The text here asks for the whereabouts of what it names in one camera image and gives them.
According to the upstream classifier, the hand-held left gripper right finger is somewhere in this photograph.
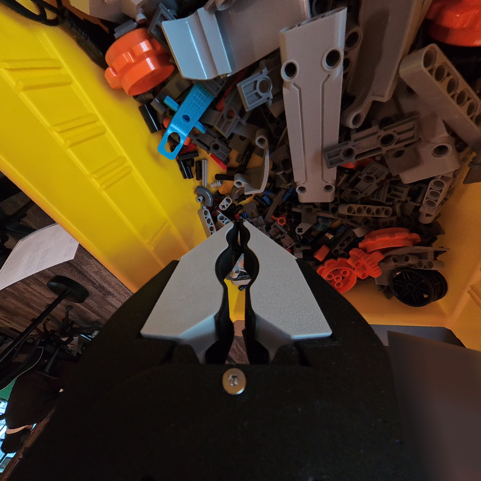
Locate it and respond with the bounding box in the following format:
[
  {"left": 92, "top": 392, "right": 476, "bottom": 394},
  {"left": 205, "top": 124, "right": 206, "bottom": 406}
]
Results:
[{"left": 240, "top": 221, "right": 334, "bottom": 360}]

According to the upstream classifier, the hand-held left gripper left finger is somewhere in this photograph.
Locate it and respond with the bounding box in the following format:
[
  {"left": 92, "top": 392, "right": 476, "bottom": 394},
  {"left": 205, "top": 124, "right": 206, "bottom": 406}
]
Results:
[{"left": 141, "top": 221, "right": 240, "bottom": 364}]

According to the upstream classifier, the pile of building pieces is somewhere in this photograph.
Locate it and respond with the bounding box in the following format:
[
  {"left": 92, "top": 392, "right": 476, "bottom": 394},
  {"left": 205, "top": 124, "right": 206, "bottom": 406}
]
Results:
[{"left": 104, "top": 0, "right": 481, "bottom": 309}]

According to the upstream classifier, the yellow bin with cable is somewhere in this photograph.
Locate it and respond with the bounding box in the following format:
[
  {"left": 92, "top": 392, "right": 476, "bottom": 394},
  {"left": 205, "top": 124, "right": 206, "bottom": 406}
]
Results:
[{"left": 0, "top": 0, "right": 481, "bottom": 351}]

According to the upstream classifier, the black floor lamp pole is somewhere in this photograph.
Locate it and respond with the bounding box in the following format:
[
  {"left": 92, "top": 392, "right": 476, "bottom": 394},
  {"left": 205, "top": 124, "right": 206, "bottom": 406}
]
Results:
[{"left": 0, "top": 275, "right": 90, "bottom": 367}]

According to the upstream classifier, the black spoked wheel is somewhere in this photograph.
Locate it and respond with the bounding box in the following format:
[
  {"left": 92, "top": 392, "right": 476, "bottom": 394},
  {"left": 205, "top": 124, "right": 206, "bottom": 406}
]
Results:
[{"left": 389, "top": 268, "right": 449, "bottom": 308}]

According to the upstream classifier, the white paper sheet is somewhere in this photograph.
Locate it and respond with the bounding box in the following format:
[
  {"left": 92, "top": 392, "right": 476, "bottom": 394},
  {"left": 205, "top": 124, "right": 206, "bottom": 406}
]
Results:
[{"left": 0, "top": 222, "right": 80, "bottom": 291}]

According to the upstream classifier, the teal brick separator tool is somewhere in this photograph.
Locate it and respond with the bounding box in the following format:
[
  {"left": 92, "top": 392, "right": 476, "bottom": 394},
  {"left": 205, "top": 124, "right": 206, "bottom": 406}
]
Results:
[{"left": 157, "top": 83, "right": 216, "bottom": 161}]

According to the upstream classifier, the long light grey panel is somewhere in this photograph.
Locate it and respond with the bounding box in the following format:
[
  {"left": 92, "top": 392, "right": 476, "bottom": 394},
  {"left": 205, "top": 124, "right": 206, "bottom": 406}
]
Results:
[{"left": 278, "top": 6, "right": 348, "bottom": 204}]

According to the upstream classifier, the large orange wheel hub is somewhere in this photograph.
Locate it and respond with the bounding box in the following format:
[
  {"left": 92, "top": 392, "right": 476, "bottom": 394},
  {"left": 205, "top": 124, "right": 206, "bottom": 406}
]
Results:
[
  {"left": 424, "top": 0, "right": 481, "bottom": 48},
  {"left": 104, "top": 27, "right": 177, "bottom": 97}
]

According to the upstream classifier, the black cable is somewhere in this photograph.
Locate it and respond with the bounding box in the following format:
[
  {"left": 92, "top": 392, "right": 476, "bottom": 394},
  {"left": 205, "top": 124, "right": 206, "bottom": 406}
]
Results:
[{"left": 0, "top": 0, "right": 108, "bottom": 68}]

